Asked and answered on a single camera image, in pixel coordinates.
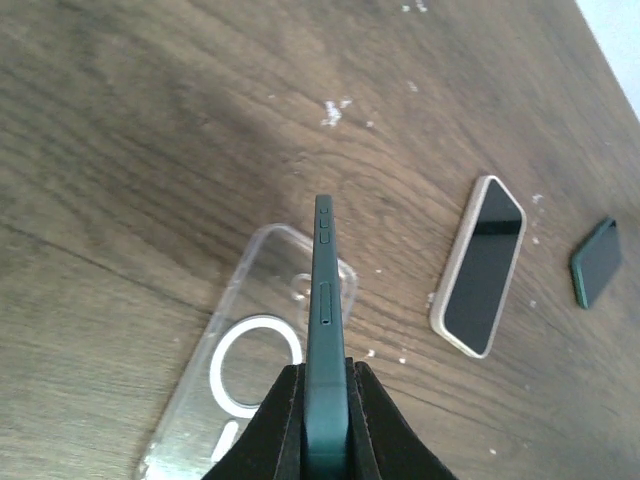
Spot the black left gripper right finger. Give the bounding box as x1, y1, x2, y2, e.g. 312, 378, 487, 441
346, 358, 456, 480

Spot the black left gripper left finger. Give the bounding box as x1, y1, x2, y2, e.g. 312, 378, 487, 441
203, 364, 305, 480

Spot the clear magsafe phone case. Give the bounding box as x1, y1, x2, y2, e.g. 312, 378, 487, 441
137, 223, 359, 480

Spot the pale pink phone case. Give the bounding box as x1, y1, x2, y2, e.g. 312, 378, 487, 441
429, 174, 529, 360

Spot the dark green phone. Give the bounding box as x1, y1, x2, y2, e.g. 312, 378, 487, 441
569, 216, 623, 310

